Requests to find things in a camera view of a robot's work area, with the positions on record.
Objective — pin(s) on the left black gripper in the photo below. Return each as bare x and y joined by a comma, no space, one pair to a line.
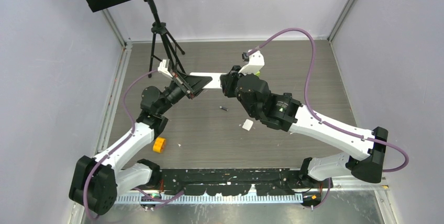
197,84

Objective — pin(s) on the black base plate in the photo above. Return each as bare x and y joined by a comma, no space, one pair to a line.
235,182

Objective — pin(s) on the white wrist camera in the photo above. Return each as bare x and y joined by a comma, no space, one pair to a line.
254,63
164,68

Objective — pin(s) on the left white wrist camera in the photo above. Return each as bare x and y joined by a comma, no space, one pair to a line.
164,68

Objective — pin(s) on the black tripod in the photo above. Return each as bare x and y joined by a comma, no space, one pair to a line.
169,43

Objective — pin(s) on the yellow toy block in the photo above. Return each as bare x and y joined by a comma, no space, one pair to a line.
159,145

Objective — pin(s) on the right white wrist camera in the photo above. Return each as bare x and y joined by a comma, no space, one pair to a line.
254,63

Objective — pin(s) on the white cable duct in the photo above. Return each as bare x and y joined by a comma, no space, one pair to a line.
250,198

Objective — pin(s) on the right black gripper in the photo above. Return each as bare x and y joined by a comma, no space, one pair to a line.
228,81

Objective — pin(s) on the white battery cover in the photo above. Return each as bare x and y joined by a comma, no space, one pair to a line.
247,125

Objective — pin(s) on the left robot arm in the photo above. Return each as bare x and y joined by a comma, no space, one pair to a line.
99,180

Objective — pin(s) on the white remote control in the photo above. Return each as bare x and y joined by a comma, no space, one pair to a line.
215,83

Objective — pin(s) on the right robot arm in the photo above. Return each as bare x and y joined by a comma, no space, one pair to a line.
362,151

